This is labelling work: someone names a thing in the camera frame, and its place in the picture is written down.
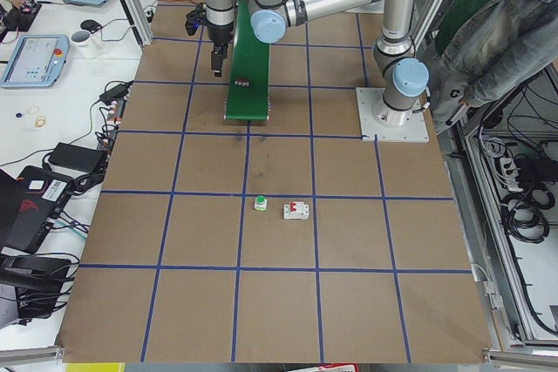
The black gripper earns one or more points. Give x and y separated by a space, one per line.
217 34

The dark cylindrical capacitor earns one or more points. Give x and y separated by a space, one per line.
242 82

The green conveyor belt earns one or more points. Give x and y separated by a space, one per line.
250 61

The white mug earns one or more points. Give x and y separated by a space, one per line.
87 45

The black computer mouse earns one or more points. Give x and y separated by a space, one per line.
91 26

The black power adapter brick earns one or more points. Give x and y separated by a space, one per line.
77 157

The white red circuit breaker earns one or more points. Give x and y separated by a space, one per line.
296 210

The near teach pendant tablet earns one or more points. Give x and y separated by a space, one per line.
36 62

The black laptop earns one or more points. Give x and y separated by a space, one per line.
29 204

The person in denim jacket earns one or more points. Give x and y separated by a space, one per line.
485 48

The green push button switch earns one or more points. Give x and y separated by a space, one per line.
260 203

